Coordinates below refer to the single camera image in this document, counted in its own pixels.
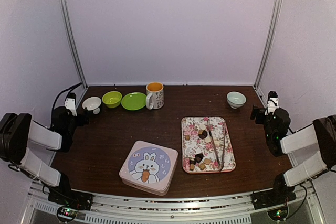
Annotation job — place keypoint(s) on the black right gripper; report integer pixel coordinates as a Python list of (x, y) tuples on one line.
[(260, 111)]

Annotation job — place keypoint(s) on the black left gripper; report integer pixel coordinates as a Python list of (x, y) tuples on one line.
[(81, 121)]

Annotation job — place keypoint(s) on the pink bunny tin lid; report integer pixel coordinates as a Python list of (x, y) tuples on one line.
[(149, 163)]

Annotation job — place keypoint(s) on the pink tin box with dividers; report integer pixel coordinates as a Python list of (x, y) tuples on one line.
[(159, 188)]

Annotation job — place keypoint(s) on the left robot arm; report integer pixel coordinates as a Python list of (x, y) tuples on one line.
[(19, 132)]

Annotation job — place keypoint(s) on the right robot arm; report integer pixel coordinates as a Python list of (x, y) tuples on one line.
[(321, 132)]

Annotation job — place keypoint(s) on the white oval chocolate upper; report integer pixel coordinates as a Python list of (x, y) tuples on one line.
[(202, 127)]

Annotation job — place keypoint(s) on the tan Sweet chocolate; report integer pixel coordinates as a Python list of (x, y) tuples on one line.
[(207, 161)]

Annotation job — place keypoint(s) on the white black bowl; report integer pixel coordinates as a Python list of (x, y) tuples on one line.
[(93, 105)]

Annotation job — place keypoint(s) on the pale blue ceramic bowl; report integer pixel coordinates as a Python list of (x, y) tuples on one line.
[(236, 99)]

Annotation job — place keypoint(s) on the green bowl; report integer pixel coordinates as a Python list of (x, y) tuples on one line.
[(112, 99)]

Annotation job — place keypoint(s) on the green plate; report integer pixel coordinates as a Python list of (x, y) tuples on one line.
[(134, 101)]

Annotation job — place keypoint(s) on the floral pink tray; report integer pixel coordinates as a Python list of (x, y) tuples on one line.
[(213, 143)]

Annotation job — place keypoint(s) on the white mug with orange inside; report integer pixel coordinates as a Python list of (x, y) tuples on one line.
[(154, 95)]

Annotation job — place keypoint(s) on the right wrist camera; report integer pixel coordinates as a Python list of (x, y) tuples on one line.
[(272, 102)]

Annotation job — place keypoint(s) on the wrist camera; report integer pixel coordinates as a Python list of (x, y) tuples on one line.
[(272, 102), (70, 103)]

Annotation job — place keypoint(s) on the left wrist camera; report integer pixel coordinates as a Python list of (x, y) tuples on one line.
[(70, 103)]

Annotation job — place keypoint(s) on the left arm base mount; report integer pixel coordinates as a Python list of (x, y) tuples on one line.
[(70, 201)]

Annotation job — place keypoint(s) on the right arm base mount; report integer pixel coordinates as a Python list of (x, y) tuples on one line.
[(276, 198)]

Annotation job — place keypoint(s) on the front aluminium rail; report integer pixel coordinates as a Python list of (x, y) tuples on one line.
[(236, 208)]

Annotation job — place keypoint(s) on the left aluminium frame post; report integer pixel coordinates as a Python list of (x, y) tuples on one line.
[(72, 43)]

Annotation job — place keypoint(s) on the aluminium frame post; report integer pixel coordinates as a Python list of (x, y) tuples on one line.
[(72, 43), (269, 41)]

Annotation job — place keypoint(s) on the right aluminium frame post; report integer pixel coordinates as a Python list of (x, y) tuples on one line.
[(269, 41)]

